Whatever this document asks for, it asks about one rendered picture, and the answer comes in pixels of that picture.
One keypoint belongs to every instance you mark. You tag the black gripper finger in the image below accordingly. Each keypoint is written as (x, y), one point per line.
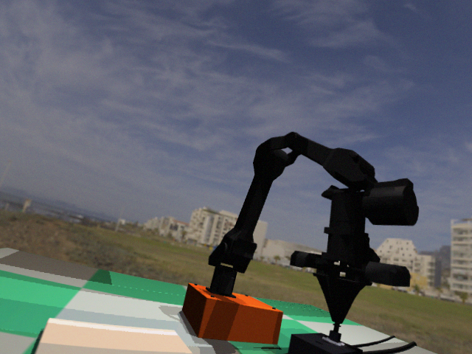
(329, 288)
(347, 291)

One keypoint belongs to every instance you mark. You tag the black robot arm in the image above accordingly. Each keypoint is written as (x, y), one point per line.
(383, 203)

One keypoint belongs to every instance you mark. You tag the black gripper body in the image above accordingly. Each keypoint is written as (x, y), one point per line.
(346, 244)

